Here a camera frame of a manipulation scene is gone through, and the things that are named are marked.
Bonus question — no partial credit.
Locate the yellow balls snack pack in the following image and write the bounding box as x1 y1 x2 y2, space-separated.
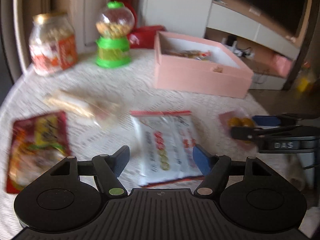
218 108 259 151

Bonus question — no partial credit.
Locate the round cracker packet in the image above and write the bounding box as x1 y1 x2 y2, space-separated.
43 90 120 129

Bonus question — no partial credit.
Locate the white red snack bag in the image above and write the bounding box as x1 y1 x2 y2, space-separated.
130 111 202 187

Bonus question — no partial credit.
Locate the red chicken snack bag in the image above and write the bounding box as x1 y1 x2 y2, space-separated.
5 111 72 194

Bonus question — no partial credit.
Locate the red white snack stick packet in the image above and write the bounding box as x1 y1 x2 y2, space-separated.
164 50 211 61

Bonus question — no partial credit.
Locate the white lace tablecloth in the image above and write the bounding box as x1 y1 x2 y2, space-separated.
1 50 307 239

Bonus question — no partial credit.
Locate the pink item on shelf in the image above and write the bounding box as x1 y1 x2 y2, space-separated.
271 54 292 78

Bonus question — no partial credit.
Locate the white tv cabinet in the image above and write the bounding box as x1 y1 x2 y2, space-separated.
205 0 310 90

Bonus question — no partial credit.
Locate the white router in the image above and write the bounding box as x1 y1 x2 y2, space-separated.
222 35 254 58

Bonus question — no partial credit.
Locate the pink cardboard box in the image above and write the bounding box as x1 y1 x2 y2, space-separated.
154 31 253 99

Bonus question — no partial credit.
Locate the glass snack jar gold lid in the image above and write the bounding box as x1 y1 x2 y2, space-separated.
29 12 78 76

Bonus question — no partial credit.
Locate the red round lidded bin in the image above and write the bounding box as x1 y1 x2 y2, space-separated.
124 2 167 49

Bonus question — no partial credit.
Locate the green gumball candy dispenser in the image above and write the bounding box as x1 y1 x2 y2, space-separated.
95 1 135 68

